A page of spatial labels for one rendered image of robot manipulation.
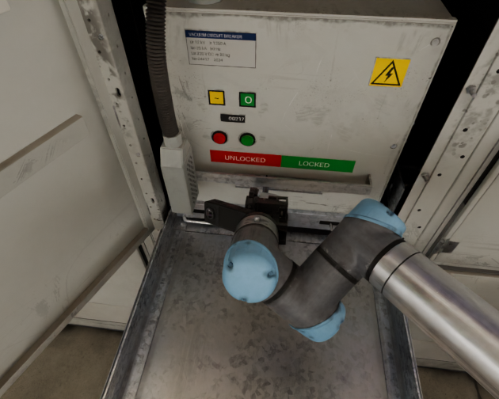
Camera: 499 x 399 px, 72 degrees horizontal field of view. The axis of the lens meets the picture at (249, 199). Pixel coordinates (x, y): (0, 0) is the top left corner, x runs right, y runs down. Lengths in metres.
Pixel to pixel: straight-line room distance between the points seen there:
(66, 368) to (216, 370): 1.14
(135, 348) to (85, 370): 0.99
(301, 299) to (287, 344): 0.31
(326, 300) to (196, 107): 0.44
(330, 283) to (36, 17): 0.57
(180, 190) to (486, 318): 0.54
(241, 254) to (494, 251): 0.70
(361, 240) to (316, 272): 0.08
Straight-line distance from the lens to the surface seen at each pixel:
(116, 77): 0.69
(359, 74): 0.66
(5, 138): 0.65
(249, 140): 0.73
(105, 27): 0.66
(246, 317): 0.82
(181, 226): 0.96
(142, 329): 0.84
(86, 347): 1.84
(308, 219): 0.90
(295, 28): 0.62
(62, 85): 0.69
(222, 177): 0.77
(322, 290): 0.50
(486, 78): 0.68
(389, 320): 0.87
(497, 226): 0.93
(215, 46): 0.65
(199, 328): 0.82
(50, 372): 1.86
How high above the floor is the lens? 1.60
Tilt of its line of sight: 48 degrees down
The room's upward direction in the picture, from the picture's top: straight up
